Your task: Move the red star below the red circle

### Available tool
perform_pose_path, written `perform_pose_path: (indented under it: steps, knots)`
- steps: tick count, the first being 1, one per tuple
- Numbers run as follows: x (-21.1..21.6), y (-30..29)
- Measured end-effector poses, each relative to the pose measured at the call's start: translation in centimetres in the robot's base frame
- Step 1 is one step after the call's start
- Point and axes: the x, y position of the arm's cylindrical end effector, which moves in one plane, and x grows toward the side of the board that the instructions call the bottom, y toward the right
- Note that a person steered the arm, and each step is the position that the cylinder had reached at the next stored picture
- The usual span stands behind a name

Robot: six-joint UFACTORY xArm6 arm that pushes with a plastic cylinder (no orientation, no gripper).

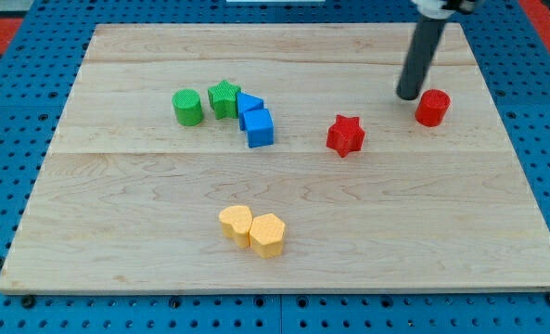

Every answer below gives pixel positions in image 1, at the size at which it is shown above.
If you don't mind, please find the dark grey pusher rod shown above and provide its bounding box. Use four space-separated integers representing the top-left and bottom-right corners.
396 15 447 100

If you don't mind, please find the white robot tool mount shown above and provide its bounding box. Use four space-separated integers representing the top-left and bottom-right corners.
412 0 481 19

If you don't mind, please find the red star block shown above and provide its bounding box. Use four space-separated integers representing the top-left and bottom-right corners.
326 114 365 158

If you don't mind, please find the green star block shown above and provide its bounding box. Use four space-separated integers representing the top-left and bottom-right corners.
207 80 241 120

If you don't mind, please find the red cylinder block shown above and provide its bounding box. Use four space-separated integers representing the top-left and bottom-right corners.
415 89 451 127

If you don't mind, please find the blue cube block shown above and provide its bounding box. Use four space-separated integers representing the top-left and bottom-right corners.
242 109 274 148

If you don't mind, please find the blue triangle block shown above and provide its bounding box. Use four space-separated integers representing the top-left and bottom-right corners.
237 92 264 131

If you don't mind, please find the wooden board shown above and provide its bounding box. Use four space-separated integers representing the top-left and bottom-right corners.
0 23 550 295

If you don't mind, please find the green cylinder block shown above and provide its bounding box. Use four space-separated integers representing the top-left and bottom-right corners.
172 88 204 126

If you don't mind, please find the yellow pentagon block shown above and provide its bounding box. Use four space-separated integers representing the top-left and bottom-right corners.
249 213 286 259

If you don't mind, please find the yellow heart block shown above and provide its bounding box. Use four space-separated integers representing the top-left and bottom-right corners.
218 205 253 248

